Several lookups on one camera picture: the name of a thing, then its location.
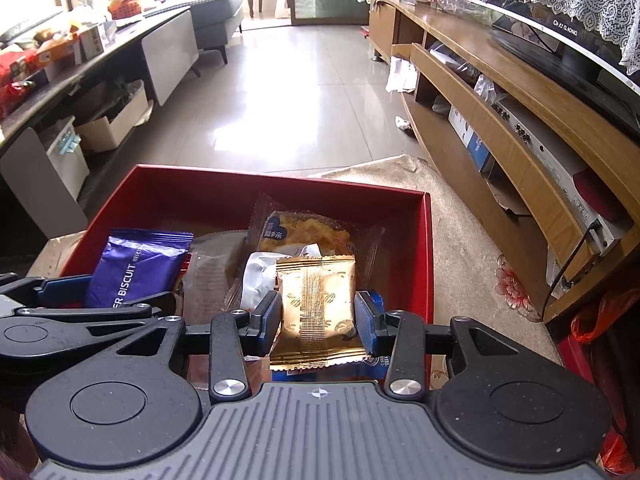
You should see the silver foil snack packet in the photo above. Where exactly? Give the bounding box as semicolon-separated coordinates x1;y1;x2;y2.
182;231;247;324

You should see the white duck gizzard packet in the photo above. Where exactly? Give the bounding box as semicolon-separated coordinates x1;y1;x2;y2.
240;244;321;310

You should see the gold foil snack packet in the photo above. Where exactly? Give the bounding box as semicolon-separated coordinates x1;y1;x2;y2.
269;255;368;373

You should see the blue wafer biscuit packet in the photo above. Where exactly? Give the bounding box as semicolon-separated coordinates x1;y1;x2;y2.
84;229;193;308

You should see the yellow waffle snack bag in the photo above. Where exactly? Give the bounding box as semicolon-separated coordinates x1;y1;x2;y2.
247;193;385;289

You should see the blue white snack bar wrapper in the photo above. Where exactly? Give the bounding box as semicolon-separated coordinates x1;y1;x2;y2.
271;356;390;382

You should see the red cardboard box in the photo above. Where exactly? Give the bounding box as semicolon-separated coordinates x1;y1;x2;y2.
60;162;435;386

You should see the dark long side table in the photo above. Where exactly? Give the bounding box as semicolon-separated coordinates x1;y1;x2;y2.
1;6;198;240

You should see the orange plastic bag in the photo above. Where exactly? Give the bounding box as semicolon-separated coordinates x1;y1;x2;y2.
558;287;639;479

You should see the wooden TV cabinet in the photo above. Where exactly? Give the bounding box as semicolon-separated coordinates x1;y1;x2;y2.
369;0;639;322

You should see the white storage box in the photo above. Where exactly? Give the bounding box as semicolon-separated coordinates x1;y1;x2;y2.
75;79;153;154

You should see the white plastic bag on floor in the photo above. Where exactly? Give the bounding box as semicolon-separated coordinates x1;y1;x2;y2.
385;56;419;93

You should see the red plastic bag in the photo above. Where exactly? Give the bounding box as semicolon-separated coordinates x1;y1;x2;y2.
0;49;40;119

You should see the grey sofa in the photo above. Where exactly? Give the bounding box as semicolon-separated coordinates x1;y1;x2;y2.
190;0;244;64

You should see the television with lace cover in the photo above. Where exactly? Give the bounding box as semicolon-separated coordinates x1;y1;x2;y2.
475;0;639;138

